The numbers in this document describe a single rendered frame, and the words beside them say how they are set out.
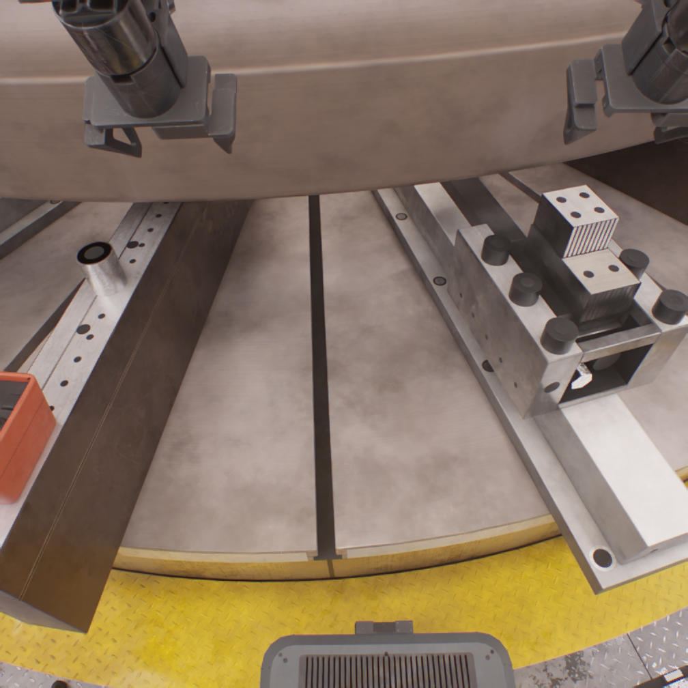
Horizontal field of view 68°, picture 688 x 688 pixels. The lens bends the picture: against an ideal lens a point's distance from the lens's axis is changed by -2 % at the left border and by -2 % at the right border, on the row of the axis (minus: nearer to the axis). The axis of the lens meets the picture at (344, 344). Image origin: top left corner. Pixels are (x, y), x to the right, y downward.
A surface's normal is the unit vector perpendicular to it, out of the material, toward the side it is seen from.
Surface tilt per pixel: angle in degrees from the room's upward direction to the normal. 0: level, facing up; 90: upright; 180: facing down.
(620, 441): 0
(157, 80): 110
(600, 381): 0
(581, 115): 30
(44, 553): 90
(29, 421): 97
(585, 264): 0
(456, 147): 90
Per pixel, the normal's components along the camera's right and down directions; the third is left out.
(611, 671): -0.04, -0.64
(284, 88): 0.07, 0.77
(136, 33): 0.84, 0.53
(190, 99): -0.03, -0.18
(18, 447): 0.99, 0.14
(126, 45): 0.62, 0.77
